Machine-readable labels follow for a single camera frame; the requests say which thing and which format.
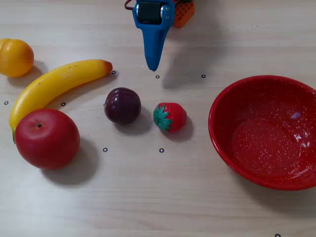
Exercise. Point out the blue gripper with motor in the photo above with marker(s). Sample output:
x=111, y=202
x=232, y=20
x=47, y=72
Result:
x=151, y=27

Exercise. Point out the yellow orange toy peach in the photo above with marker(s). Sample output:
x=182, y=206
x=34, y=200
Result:
x=14, y=58

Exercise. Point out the orange robot base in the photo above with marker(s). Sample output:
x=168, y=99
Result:
x=184, y=13

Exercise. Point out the red speckled bowl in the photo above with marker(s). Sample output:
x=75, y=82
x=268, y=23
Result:
x=264, y=133

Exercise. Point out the dark purple toy plum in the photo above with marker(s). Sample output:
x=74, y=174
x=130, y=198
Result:
x=122, y=106

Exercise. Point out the red toy strawberry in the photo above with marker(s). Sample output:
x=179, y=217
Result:
x=174, y=117

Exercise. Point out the yellow toy banana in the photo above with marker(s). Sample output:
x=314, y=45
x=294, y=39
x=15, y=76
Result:
x=56, y=81

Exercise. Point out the red toy apple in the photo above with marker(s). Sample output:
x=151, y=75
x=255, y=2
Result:
x=47, y=139

